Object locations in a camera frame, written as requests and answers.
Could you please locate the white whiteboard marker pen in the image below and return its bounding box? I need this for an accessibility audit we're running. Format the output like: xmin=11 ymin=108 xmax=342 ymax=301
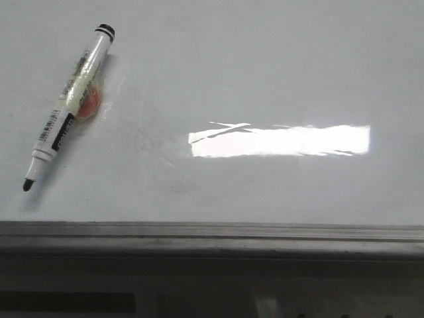
xmin=23 ymin=24 xmax=115 ymax=192

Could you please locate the white whiteboard with metal frame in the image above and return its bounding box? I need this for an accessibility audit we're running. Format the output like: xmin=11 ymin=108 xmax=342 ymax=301
xmin=1 ymin=1 xmax=423 ymax=259

